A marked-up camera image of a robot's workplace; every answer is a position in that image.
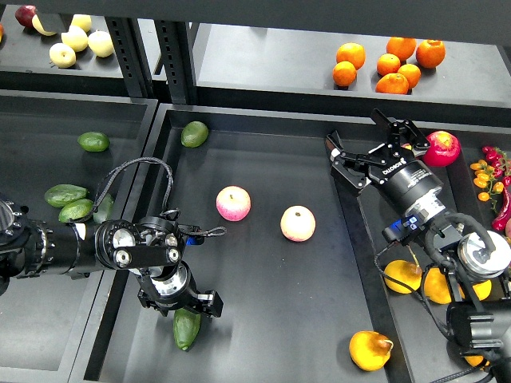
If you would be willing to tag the black shelf upright post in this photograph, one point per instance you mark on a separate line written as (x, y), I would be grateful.
(175, 55)

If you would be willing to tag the pink red apple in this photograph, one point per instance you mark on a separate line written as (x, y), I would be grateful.
(233, 203)

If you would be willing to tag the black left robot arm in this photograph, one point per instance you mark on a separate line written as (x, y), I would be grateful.
(152, 249)

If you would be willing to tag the orange lower right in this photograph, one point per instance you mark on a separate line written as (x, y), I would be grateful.
(412, 73)

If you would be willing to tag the black centre tray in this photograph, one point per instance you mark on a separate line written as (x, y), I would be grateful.
(290, 308)

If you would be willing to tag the pale yellow pear hidden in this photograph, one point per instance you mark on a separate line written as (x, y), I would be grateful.
(36, 22)

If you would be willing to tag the long green avocado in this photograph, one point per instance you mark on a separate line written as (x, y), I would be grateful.
(185, 327)

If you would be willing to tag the orange far left bottom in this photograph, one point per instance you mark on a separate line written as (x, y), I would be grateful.
(344, 73)

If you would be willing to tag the green avocado tray corner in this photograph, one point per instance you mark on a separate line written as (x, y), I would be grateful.
(194, 134)

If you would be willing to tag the red chili pepper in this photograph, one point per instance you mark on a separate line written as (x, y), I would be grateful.
(502, 218)

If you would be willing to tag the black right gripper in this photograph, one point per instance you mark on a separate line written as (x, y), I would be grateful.
(404, 182)

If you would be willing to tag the green avocado left tray top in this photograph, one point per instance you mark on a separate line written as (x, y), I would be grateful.
(94, 141)

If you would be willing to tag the dark red apple on shelf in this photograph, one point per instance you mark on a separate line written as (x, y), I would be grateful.
(25, 14)

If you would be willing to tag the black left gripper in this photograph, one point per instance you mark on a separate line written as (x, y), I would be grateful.
(175, 291)

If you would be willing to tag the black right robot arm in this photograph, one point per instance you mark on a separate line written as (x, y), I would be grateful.
(473, 260)

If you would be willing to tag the orange top right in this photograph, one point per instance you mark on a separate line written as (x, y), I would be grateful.
(430, 53)

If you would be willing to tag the pale yellow pear right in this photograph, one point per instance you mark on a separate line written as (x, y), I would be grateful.
(101, 43)

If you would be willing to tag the pale yellow pear middle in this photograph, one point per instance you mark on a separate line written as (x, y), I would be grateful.
(76, 38)

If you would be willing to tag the orange far left top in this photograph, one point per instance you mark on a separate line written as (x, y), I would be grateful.
(352, 52)

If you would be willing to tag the pale yellow pear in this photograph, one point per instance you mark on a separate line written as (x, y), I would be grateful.
(62, 55)
(101, 43)
(83, 21)
(76, 38)

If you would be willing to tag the cherry tomato bunch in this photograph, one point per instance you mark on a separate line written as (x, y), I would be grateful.
(491, 173)

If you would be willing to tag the pale pink apple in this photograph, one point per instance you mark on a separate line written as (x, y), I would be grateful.
(297, 223)

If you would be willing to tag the dark avocado near tray wall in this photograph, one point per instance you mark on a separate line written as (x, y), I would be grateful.
(104, 210)

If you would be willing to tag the pale yellow pear front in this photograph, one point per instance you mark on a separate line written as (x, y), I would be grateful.
(62, 55)

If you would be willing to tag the orange front bottom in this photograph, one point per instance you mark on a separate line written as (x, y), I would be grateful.
(393, 83)

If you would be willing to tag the light green avocado pile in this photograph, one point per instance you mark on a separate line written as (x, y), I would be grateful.
(76, 211)

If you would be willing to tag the pale yellow pear back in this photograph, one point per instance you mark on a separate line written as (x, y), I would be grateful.
(83, 21)

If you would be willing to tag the bright red apple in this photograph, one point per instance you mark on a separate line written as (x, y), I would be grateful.
(444, 149)

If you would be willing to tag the orange top centre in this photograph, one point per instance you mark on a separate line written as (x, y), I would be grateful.
(402, 48)

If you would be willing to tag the small orange middle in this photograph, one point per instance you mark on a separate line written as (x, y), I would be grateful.
(388, 63)

